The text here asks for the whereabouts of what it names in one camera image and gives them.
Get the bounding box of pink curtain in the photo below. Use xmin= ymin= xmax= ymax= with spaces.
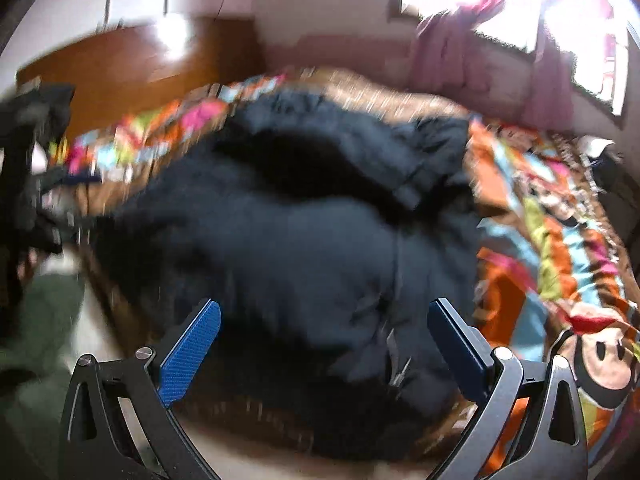
xmin=409 ymin=0 xmax=511 ymax=92
xmin=522 ymin=5 xmax=578 ymax=128

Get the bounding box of window with brown frame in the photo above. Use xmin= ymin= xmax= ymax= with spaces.
xmin=389 ymin=0 xmax=630 ymax=117

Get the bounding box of colourful printed blanket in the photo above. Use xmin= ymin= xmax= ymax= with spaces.
xmin=50 ymin=66 xmax=640 ymax=477

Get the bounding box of dark navy padded jacket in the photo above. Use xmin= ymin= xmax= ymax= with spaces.
xmin=92 ymin=92 xmax=485 ymax=463

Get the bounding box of cluttered desk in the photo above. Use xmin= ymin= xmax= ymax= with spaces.
xmin=582 ymin=136 xmax=640 ymax=273

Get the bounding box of wooden headboard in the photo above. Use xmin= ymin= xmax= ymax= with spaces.
xmin=15 ymin=15 xmax=267 ymax=128

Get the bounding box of green cloth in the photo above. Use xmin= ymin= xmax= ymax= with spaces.
xmin=0 ymin=274 xmax=87 ymax=413

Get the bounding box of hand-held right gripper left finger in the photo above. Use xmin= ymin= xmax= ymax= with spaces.
xmin=59 ymin=298 xmax=222 ymax=480

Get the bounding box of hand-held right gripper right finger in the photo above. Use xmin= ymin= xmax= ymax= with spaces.
xmin=427 ymin=298 xmax=588 ymax=480

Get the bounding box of black clothes pile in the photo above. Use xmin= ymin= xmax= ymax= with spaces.
xmin=0 ymin=84 xmax=77 ymax=161

